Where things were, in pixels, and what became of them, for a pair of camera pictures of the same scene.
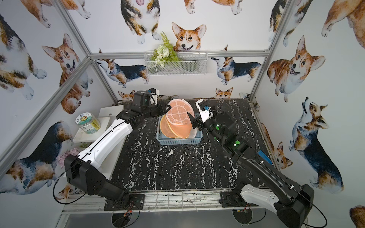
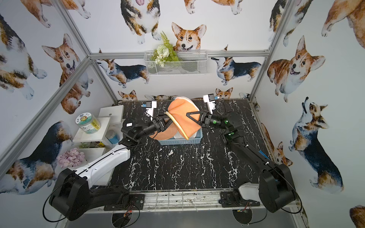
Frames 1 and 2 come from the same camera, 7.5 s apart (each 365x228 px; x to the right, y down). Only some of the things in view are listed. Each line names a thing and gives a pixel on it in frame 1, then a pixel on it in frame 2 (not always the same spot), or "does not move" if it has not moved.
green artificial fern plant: x=164 y=52 does not move
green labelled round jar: x=87 y=123 does not move
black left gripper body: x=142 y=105 to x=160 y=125
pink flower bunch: x=61 y=158 does not move
